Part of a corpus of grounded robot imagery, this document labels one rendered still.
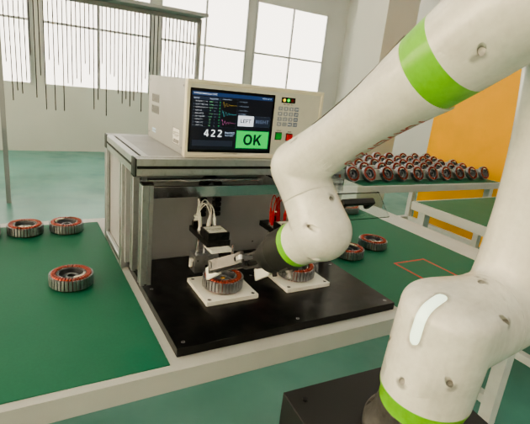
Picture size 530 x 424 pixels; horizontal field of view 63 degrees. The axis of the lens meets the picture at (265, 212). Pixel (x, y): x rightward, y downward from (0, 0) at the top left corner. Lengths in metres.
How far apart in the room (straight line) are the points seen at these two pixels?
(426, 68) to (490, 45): 0.07
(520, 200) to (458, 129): 4.24
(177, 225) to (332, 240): 0.72
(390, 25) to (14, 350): 4.73
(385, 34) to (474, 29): 4.59
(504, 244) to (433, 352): 0.21
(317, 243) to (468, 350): 0.29
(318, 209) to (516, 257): 0.31
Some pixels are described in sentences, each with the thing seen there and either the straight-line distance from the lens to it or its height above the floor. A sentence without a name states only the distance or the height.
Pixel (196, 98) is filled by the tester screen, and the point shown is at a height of 1.27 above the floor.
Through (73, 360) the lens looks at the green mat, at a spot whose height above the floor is 0.75.
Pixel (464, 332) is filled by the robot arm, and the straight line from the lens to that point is 0.59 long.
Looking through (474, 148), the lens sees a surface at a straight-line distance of 4.80.
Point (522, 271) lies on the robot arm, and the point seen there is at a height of 1.11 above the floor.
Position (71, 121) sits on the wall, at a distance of 7.46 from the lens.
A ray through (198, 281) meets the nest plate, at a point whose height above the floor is 0.78.
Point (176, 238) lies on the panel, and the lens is 1.38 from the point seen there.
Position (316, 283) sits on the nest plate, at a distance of 1.29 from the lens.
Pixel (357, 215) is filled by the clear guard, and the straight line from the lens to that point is 1.18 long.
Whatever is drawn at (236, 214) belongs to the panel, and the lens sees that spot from 1.44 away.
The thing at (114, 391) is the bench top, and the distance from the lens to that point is 0.94.
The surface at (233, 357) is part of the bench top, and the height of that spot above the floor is 0.75.
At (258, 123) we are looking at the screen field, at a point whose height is 1.22.
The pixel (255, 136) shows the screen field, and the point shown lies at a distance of 1.26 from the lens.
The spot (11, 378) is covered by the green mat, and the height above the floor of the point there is 0.75.
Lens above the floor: 1.32
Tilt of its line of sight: 16 degrees down
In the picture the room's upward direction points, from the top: 6 degrees clockwise
